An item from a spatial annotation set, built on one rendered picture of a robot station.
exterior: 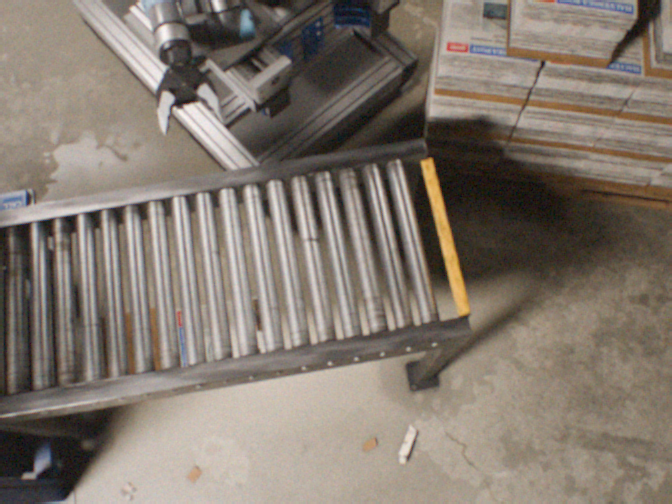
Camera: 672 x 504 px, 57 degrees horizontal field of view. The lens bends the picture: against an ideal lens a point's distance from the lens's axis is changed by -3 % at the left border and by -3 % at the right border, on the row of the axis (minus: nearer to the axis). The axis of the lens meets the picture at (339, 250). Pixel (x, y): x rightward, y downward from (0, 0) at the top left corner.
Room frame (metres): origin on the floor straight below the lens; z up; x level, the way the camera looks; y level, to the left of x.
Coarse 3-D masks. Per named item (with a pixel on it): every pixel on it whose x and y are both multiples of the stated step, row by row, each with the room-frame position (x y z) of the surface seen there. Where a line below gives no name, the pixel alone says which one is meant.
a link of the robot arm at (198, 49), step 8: (192, 24) 0.97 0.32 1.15; (200, 24) 0.97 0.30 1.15; (192, 32) 0.95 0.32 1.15; (200, 32) 0.95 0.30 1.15; (192, 40) 0.93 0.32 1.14; (200, 40) 0.93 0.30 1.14; (208, 40) 0.93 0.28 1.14; (192, 48) 0.92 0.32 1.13; (200, 48) 0.92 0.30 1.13; (208, 48) 0.93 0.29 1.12; (192, 56) 0.92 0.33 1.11
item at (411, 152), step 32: (288, 160) 0.79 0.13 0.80; (320, 160) 0.79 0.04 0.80; (352, 160) 0.79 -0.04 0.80; (384, 160) 0.78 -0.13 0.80; (416, 160) 0.80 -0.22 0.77; (128, 192) 0.72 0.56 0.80; (160, 192) 0.71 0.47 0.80; (192, 192) 0.71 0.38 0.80; (288, 192) 0.74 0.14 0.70; (0, 224) 0.64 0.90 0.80; (96, 224) 0.66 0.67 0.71
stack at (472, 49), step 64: (448, 0) 1.29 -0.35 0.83; (448, 64) 1.10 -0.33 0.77; (512, 64) 1.07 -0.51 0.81; (640, 64) 1.05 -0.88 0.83; (448, 128) 1.10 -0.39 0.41; (512, 128) 1.09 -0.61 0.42; (576, 128) 1.02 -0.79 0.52; (640, 128) 0.99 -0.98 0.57; (576, 192) 1.00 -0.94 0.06; (640, 192) 0.97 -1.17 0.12
